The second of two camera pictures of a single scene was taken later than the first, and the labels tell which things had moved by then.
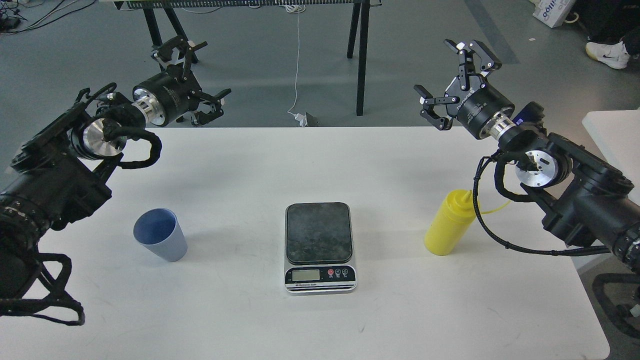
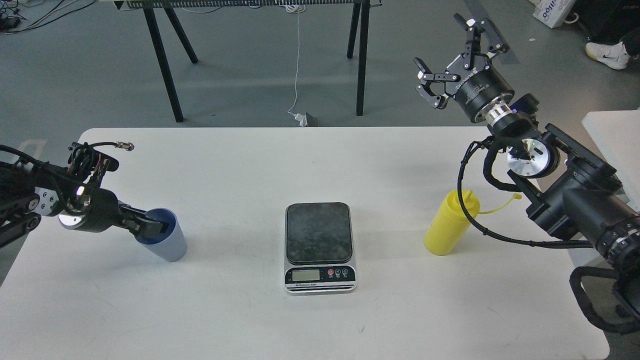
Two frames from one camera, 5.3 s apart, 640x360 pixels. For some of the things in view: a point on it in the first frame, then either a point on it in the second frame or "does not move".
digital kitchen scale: x=319 y=248 does not move
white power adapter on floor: x=302 y=118 does not move
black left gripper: x=167 y=97 to x=98 y=210
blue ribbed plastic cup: x=159 y=229 does not move
